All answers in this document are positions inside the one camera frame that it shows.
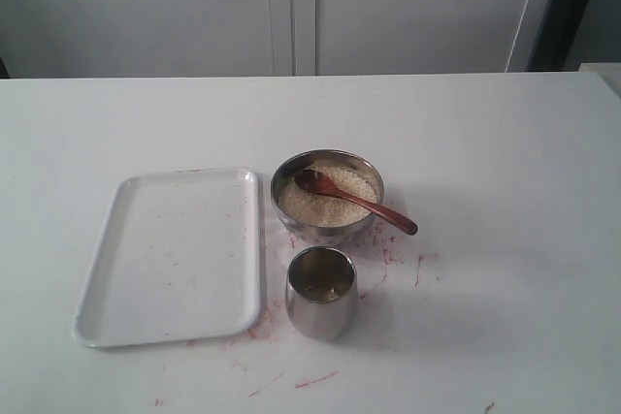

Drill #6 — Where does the brown wooden spoon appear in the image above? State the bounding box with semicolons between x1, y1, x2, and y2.
294;169;418;236

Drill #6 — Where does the uncooked white rice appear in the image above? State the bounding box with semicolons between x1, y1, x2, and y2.
278;164;378;227

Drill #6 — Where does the stainless steel rice bowl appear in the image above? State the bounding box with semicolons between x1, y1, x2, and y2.
270;149;384;246

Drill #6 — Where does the stainless steel cup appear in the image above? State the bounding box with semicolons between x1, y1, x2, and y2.
285;246;358;340

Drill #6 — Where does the white rectangular plastic tray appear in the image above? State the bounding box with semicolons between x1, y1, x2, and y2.
72;168;263;348

